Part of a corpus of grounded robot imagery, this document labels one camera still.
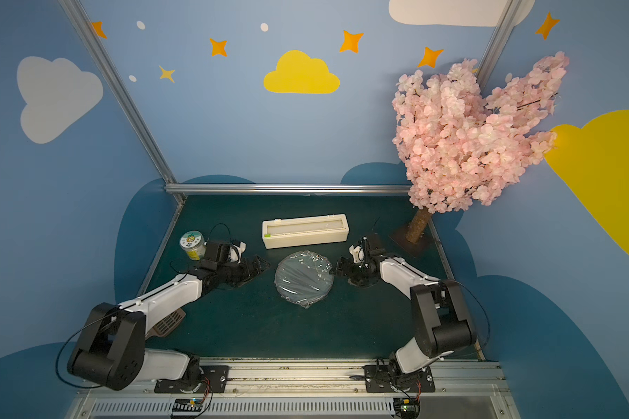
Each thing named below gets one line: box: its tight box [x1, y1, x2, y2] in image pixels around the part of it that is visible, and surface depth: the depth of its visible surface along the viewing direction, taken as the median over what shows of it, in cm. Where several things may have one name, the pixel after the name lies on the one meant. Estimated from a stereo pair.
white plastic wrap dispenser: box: [262, 213, 350, 250], surface depth 106 cm
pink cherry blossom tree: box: [392, 52, 569, 244], surface depth 67 cm
